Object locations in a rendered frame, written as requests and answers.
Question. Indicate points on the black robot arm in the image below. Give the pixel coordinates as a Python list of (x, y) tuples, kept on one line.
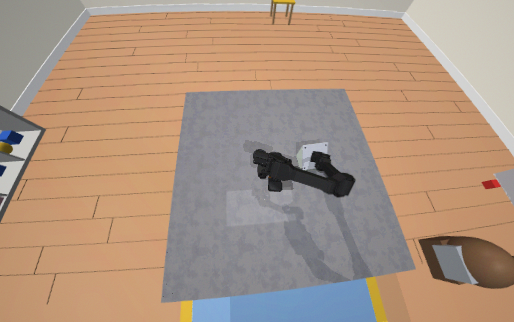
[(279, 167)]

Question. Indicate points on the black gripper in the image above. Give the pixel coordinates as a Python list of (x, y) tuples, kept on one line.
[(274, 185)]

